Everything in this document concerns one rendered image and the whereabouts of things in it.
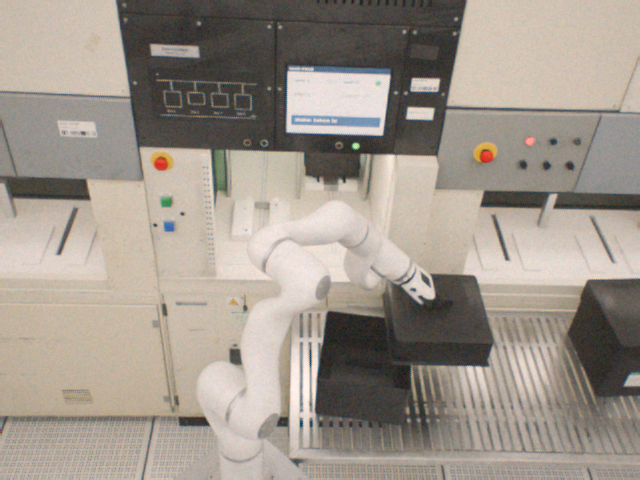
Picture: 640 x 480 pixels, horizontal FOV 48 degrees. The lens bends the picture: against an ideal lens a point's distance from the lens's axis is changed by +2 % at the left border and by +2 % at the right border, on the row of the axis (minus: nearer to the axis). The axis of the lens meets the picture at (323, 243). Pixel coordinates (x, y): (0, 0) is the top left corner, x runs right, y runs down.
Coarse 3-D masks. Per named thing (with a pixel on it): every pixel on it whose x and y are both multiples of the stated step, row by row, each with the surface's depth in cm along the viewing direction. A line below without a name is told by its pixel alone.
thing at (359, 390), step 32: (352, 320) 230; (384, 320) 228; (320, 352) 215; (352, 352) 237; (384, 352) 238; (320, 384) 209; (352, 384) 208; (384, 384) 228; (352, 416) 218; (384, 416) 216
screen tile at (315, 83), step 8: (296, 80) 196; (304, 80) 196; (312, 80) 196; (320, 80) 196; (336, 80) 196; (296, 88) 198; (304, 88) 198; (312, 88) 198; (320, 88) 198; (328, 88) 198; (328, 96) 199; (296, 104) 201; (304, 104) 201; (312, 104) 201; (320, 104) 201; (328, 104) 201
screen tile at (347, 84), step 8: (344, 80) 196; (352, 80) 196; (360, 80) 196; (368, 80) 196; (384, 80) 197; (344, 88) 198; (352, 88) 198; (360, 88) 198; (368, 88) 198; (376, 88) 198; (376, 96) 200; (344, 104) 201; (352, 104) 201; (360, 104) 201; (368, 104) 201; (376, 104) 201; (352, 112) 203; (360, 112) 203; (368, 112) 203; (376, 112) 203
